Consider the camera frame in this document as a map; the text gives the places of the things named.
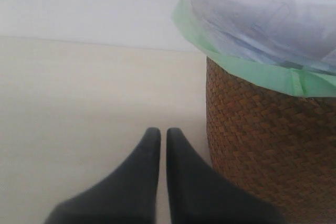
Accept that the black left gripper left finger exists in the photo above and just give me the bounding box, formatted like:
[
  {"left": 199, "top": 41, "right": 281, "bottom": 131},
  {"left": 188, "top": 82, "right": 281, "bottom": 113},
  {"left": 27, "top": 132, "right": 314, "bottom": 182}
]
[{"left": 45, "top": 127, "right": 161, "bottom": 224}]

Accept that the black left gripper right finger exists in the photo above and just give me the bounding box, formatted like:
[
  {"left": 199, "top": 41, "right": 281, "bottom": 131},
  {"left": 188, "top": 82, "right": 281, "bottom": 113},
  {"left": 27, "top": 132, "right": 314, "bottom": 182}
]
[{"left": 166, "top": 128, "right": 286, "bottom": 223}]

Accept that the woven wicker waste basket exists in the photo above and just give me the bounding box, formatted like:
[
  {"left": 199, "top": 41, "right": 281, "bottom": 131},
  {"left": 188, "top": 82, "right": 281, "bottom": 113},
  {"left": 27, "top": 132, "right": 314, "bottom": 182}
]
[{"left": 206, "top": 59, "right": 335, "bottom": 223}]

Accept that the white plastic bin liner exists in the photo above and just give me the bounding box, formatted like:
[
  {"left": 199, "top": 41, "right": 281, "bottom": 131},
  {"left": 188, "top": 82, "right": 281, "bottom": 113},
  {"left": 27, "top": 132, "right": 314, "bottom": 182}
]
[{"left": 172, "top": 0, "right": 335, "bottom": 98}]

